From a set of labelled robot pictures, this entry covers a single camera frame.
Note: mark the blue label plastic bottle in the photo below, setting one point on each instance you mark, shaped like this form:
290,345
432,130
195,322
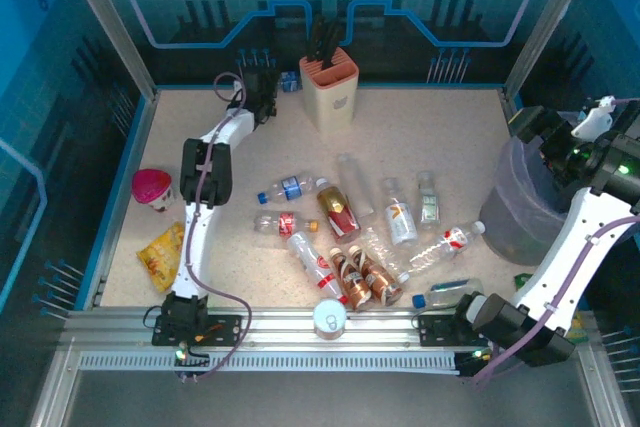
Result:
290,188

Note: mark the green label clear bottle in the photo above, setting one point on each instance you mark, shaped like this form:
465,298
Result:
429,204

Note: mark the red label orange cap bottle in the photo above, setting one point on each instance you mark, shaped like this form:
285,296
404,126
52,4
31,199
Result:
284,223

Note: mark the frosted clear tall bottle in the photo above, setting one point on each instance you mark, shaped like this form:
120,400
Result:
354,179

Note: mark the gold red label bottle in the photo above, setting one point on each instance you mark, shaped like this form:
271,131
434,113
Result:
339,209

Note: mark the red white label water bottle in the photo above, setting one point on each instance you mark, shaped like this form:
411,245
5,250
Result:
447,243

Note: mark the white label orange arrow bottle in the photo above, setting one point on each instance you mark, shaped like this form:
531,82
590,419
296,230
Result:
400,219

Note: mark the blue cap clear bottle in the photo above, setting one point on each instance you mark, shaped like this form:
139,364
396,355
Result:
450,293

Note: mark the clear plastic bottle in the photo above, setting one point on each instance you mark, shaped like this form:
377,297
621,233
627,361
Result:
382,253

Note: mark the brown coffee drink bottle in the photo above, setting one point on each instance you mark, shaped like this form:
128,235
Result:
349,282
377,278

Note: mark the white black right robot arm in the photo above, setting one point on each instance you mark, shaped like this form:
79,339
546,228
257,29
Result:
565,257

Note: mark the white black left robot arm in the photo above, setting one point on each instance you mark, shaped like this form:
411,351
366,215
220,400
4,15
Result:
195,237

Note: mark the translucent grey plastic bin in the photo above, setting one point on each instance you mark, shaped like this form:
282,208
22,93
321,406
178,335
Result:
520,217

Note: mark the cream pink knife block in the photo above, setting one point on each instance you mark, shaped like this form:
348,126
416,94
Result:
330,97

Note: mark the pink lid paper cup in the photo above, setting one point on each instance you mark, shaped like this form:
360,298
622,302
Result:
152,189

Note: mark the small green packet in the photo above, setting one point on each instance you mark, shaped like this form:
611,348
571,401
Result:
523,281

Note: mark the yellow green packet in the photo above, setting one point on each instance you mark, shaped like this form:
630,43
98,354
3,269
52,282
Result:
579,332

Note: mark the yellow snack bag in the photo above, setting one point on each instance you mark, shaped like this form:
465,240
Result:
160,257

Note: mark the silver pull tab can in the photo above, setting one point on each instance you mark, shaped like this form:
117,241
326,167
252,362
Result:
330,319

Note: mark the aluminium frame post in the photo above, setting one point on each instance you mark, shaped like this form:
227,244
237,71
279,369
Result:
107,22
550,22

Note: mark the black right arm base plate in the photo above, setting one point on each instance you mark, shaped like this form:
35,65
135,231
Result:
437,329

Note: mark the aluminium front rail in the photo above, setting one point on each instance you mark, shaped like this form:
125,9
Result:
280,327

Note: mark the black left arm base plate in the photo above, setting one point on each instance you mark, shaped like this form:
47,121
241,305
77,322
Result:
225,329

